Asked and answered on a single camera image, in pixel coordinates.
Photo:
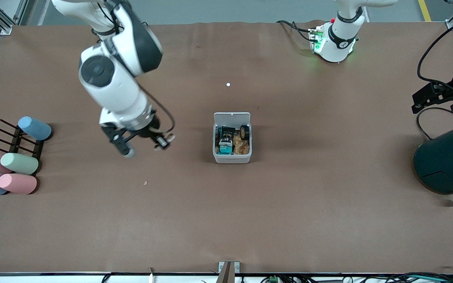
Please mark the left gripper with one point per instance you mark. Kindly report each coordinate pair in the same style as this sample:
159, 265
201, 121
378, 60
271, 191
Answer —
447, 91

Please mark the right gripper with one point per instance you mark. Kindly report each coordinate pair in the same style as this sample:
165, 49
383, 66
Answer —
151, 131

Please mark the black printed snack packet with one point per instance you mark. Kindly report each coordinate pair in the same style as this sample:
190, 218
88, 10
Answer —
228, 131

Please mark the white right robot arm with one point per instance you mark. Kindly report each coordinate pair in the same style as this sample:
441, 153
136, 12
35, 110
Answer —
112, 90

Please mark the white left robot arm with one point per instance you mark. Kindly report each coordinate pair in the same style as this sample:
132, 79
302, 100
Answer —
338, 39

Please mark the dark teal pedal trash can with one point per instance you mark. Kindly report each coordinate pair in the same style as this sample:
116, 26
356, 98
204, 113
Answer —
446, 161

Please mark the teal carton trash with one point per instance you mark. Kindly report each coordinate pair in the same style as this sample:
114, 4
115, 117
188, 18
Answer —
225, 150

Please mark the white rectangular trash box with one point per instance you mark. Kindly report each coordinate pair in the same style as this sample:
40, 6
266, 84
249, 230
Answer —
232, 158

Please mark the brown snack bag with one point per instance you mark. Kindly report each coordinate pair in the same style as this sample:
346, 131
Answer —
242, 147

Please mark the black tape roll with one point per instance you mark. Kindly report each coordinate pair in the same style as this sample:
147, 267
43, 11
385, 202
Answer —
244, 132

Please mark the pale green cylindrical cup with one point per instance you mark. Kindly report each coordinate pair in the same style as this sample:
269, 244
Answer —
20, 163

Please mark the dark wooden peg rack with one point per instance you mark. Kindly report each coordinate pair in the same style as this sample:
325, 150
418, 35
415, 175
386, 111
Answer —
16, 141

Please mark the green lit base board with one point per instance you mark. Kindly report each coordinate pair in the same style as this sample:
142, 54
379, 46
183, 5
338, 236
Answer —
316, 39

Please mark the green terminal connector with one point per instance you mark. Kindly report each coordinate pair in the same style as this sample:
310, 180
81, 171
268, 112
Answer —
273, 279

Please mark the metal table edge bracket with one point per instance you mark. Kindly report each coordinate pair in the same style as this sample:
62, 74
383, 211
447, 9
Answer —
223, 267

